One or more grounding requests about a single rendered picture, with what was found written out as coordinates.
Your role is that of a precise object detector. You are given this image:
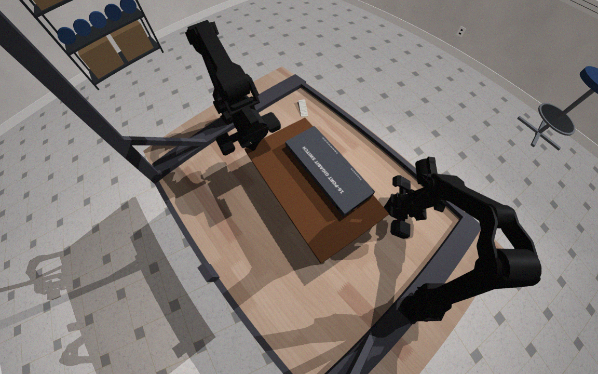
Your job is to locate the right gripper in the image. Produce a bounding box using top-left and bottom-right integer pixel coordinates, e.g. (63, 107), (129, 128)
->
(384, 175), (425, 239)

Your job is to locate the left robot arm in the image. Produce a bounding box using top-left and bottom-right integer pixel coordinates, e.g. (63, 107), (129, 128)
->
(185, 20), (269, 142)

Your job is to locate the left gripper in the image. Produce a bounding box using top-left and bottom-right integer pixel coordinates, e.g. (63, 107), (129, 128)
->
(216, 112), (281, 156)

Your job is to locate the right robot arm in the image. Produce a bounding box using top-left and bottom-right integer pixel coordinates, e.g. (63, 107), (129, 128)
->
(398, 157), (541, 324)

